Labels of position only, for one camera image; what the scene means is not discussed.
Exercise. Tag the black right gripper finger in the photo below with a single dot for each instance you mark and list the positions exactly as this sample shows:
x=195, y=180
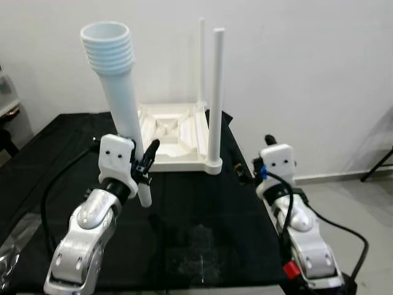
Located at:
x=241, y=171
x=270, y=140

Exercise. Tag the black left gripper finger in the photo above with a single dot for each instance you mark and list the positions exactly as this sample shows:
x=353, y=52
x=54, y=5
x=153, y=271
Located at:
x=150, y=157

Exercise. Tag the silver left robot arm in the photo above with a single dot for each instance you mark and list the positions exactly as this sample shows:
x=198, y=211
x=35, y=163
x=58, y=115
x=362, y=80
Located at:
x=83, y=236

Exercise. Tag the white plastic table top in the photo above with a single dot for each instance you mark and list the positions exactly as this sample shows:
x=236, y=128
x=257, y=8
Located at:
x=172, y=141

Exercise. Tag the black table cloth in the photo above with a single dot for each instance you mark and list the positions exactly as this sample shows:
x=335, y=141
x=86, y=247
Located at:
x=184, y=209

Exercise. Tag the square clear tape patch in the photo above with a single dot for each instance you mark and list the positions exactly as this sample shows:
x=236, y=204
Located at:
x=196, y=252

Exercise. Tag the black folding chair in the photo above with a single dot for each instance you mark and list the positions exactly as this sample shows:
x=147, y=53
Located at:
x=376, y=173

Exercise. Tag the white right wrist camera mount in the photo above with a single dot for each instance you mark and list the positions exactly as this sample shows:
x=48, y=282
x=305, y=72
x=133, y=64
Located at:
x=277, y=166

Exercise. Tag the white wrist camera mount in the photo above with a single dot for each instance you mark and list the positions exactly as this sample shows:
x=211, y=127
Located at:
x=116, y=163
x=277, y=166

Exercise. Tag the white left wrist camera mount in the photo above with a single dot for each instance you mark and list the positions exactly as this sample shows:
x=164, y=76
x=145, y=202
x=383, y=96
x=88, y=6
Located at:
x=116, y=163

